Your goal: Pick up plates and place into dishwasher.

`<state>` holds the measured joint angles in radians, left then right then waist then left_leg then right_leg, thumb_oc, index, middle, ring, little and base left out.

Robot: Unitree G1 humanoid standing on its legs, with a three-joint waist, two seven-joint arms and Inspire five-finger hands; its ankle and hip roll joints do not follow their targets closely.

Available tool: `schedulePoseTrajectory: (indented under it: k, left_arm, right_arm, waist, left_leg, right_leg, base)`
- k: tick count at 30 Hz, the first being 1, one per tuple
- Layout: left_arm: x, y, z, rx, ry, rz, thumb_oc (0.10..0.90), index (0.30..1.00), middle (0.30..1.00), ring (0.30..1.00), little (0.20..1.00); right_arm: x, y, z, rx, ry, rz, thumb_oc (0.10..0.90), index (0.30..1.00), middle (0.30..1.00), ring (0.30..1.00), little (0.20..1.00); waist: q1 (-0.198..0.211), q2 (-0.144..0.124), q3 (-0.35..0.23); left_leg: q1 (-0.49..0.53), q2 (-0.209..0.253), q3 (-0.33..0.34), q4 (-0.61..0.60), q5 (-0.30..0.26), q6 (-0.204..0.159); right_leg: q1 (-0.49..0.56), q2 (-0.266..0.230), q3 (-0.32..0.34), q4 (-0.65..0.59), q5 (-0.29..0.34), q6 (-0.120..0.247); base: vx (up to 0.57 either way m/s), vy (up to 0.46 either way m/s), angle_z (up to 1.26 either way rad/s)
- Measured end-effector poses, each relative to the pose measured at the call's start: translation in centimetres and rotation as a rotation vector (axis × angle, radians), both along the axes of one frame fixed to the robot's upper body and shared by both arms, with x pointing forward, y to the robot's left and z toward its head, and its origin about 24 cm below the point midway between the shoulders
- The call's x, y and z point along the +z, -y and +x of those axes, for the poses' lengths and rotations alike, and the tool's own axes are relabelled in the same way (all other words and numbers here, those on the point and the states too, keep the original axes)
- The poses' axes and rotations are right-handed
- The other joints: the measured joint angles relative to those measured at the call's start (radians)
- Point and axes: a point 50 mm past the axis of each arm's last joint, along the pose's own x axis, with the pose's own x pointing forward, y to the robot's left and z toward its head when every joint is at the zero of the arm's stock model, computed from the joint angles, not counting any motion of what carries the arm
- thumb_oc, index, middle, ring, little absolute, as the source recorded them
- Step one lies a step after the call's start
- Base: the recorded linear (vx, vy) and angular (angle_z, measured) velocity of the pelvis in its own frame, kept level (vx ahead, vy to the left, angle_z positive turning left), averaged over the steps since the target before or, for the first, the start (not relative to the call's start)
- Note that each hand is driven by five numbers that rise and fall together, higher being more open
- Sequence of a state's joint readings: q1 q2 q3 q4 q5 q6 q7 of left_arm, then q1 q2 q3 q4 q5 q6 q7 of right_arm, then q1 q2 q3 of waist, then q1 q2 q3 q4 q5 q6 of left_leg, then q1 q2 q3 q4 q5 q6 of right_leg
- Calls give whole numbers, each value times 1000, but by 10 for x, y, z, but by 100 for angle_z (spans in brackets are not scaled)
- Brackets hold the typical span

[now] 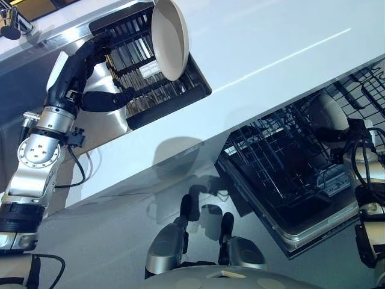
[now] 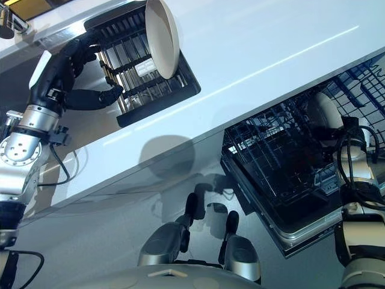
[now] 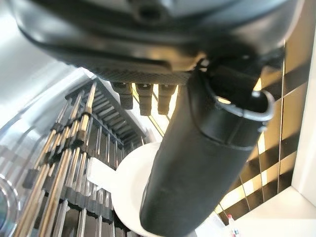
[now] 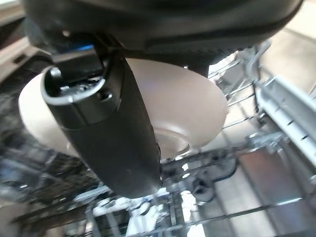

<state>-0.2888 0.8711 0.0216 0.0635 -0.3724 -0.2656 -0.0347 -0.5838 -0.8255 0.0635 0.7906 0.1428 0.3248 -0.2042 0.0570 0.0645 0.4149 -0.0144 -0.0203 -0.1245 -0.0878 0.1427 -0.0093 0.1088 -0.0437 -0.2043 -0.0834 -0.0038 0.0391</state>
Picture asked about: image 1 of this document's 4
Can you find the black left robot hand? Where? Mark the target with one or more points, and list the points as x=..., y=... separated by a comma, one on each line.
x=67, y=76

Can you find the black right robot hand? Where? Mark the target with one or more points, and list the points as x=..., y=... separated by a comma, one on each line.
x=359, y=126

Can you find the beige round plate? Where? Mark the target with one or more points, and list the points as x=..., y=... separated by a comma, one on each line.
x=331, y=114
x=170, y=42

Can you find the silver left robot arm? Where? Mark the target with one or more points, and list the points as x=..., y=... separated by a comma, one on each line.
x=36, y=150

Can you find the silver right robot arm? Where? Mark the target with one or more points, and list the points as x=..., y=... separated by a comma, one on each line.
x=371, y=171

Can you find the steel dishwasher door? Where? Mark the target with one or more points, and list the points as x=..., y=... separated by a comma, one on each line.
x=300, y=234

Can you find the grey cutlery basket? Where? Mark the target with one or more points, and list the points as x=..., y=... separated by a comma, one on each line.
x=334, y=182

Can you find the black dish drying rack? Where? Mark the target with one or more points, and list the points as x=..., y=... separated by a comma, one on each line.
x=132, y=57

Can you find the black and steel faucet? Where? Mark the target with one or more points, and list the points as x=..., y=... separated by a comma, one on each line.
x=10, y=31

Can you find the small white plastic holder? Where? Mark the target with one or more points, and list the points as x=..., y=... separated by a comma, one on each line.
x=149, y=70

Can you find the silver right robot leg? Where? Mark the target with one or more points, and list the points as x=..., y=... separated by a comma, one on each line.
x=246, y=254

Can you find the silver robot leg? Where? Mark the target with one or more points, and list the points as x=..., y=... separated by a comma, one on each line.
x=246, y=254
x=168, y=247

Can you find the silver left robot leg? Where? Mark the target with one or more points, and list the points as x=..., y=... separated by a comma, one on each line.
x=168, y=247

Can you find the beige robot torso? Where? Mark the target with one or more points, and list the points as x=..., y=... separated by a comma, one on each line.
x=228, y=278

